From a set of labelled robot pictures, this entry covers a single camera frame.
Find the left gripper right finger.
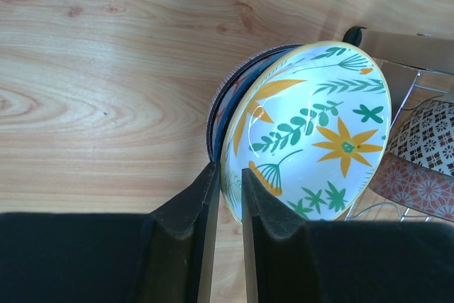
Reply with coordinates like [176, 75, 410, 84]
[242, 169, 453, 302]

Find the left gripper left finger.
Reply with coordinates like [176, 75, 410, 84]
[1, 162, 220, 302]

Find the yellow rim leaf bowl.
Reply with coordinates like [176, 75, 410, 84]
[220, 41, 392, 221]

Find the black leaf coral bowl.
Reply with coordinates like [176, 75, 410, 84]
[369, 152, 453, 222]

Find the blue triangle pattern bowl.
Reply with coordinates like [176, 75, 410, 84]
[212, 50, 284, 165]

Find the striped line pattern bowl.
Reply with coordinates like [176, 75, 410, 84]
[204, 44, 302, 157]

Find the brown diamond pattern bowl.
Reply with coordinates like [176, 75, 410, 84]
[387, 99, 453, 176]

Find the silver wire dish rack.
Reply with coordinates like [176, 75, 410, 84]
[343, 26, 453, 221]

